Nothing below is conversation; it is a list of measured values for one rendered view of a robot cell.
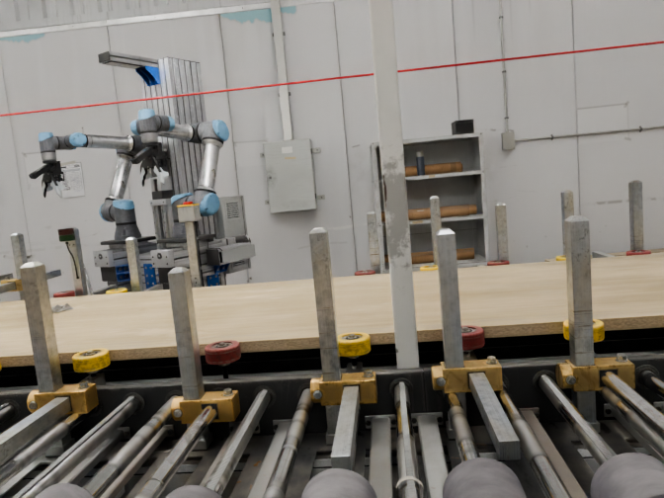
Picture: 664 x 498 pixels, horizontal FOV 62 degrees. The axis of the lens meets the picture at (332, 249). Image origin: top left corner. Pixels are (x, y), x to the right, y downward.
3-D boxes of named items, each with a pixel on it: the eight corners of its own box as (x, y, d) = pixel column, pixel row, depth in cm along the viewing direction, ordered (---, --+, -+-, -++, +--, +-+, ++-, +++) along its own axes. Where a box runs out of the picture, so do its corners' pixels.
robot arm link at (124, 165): (107, 218, 321) (128, 131, 331) (94, 219, 330) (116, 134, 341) (125, 224, 330) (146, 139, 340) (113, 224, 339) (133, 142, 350)
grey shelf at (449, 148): (382, 317, 503) (369, 146, 485) (482, 309, 498) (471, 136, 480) (385, 330, 459) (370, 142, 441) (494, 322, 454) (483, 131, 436)
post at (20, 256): (33, 342, 240) (15, 232, 235) (40, 341, 240) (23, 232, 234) (27, 344, 237) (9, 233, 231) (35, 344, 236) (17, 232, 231)
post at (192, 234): (200, 327, 233) (187, 221, 228) (210, 326, 232) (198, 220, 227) (196, 330, 228) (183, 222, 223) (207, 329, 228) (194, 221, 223)
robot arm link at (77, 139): (154, 152, 332) (74, 149, 295) (144, 154, 339) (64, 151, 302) (153, 133, 331) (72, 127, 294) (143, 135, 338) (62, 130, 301)
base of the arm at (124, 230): (130, 237, 335) (128, 220, 334) (146, 236, 327) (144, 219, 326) (109, 240, 322) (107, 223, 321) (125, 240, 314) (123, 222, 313)
